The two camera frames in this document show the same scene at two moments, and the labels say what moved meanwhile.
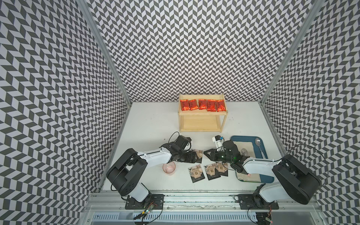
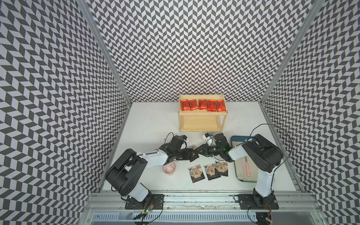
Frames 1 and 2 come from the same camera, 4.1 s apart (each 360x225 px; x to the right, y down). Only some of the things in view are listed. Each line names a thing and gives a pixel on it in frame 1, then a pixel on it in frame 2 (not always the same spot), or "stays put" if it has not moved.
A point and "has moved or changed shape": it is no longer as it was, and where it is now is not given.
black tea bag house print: x=199 y=153 has moved or changed shape
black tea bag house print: x=196 y=173 stays put
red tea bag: x=202 y=104 stays put
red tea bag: x=184 y=104 stays put
